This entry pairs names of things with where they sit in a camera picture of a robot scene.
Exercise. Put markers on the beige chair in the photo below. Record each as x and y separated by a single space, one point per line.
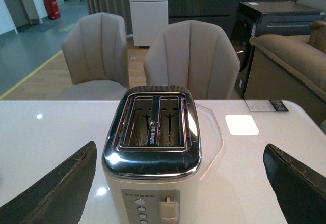
195 55
96 54

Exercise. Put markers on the black washing machine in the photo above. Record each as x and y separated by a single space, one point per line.
254 19

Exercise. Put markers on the beige chair left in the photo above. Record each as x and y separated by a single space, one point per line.
96 54

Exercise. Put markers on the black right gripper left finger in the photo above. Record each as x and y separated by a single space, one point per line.
58 197

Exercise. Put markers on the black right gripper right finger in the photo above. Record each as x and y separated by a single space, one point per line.
300 190

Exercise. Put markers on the tan sofa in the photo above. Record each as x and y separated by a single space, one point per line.
290 68

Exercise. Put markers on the red bin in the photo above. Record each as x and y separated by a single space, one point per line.
52 9

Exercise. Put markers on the white cabinet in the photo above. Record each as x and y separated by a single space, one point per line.
147 17

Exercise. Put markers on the white chrome two-slot toaster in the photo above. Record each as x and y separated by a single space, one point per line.
152 156

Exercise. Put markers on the black label card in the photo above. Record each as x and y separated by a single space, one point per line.
275 105

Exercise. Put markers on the beige chair right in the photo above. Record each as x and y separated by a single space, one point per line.
195 55

